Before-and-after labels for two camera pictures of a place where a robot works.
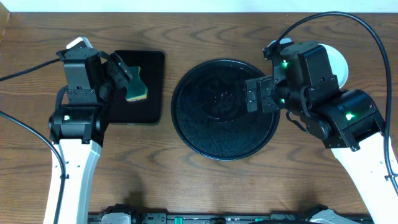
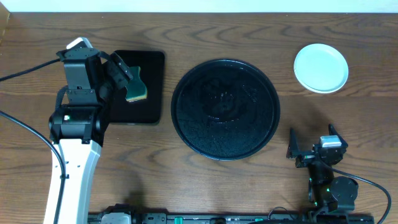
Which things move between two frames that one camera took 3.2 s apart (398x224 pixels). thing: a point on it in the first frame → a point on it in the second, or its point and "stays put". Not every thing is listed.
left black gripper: x=120 y=70 stays put
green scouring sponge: x=136 y=89 stays put
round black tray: x=208 y=111 stays put
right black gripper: x=267 y=86 → x=305 y=158
